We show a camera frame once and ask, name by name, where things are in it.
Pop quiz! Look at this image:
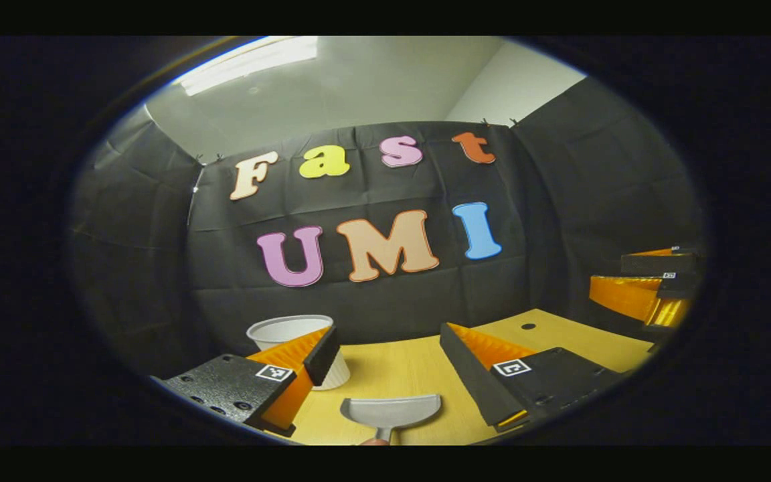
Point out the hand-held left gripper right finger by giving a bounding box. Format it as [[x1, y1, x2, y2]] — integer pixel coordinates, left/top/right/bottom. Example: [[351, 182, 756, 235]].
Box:
[[439, 322, 627, 429]]

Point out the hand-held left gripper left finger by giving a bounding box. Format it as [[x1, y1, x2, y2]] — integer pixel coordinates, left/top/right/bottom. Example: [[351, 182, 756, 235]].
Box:
[[151, 325, 341, 437]]

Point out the white ribbed garbage bin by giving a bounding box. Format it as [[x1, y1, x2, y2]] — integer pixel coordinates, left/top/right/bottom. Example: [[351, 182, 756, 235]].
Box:
[[246, 315, 351, 391]]

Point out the grey plastic dustpan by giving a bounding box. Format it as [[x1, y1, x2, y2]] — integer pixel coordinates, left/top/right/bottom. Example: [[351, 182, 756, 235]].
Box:
[[340, 394, 442, 445]]

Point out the yellow wooden desktop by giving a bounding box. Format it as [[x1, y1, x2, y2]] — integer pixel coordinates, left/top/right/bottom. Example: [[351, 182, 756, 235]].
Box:
[[268, 308, 655, 446]]

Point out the ceiling light panel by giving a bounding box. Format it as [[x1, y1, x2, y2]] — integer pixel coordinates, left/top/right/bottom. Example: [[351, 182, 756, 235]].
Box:
[[178, 37, 319, 96]]

